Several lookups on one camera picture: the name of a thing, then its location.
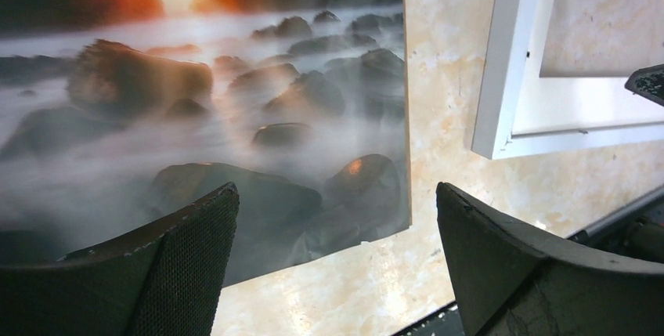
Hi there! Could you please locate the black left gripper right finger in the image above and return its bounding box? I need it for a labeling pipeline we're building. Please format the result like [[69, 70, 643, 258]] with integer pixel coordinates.
[[436, 182, 663, 335]]

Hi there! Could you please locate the brown frame backing board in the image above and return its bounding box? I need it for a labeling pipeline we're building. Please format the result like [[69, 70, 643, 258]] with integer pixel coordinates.
[[402, 0, 413, 229]]

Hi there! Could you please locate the landscape photo print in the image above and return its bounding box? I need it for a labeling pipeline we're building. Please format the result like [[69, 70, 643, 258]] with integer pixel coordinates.
[[1, 0, 412, 285]]

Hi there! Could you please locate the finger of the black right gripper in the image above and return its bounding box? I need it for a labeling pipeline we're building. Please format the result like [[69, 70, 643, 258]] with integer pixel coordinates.
[[624, 64, 663, 106]]

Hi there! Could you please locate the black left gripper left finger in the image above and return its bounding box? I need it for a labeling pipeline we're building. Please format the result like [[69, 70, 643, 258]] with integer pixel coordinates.
[[1, 182, 240, 335]]

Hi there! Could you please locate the white picture frame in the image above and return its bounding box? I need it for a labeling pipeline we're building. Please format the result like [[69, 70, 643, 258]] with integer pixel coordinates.
[[471, 0, 663, 160]]

